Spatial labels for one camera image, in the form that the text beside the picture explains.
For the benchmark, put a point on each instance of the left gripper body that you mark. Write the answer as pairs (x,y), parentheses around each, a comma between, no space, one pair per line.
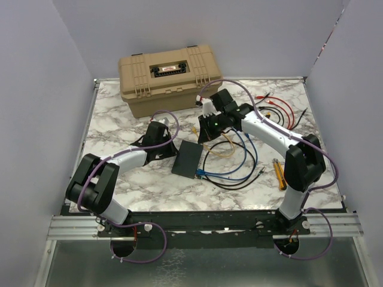
(166,151)

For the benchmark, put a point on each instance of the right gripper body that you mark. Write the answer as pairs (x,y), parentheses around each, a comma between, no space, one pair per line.
(217,124)

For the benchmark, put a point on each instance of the dark grey network switch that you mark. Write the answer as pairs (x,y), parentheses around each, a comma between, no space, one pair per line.
(187,160)

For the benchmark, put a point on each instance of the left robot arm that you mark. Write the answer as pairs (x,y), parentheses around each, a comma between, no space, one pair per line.
(93,183)

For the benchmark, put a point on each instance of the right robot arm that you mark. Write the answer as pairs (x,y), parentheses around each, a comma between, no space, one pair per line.
(304,162)

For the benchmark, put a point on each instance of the tan plastic toolbox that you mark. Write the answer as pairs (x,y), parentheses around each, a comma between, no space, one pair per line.
(168,80)

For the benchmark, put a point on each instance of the yellow utility knife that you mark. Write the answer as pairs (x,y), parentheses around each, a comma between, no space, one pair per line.
(279,174)

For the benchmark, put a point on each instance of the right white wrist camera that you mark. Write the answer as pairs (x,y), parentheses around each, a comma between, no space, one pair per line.
(208,108)

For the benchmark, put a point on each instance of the black mounting base plate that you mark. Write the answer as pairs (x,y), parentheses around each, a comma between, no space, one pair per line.
(205,230)

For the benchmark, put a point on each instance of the aluminium front rail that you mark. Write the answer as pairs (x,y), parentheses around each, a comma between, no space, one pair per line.
(86,228)

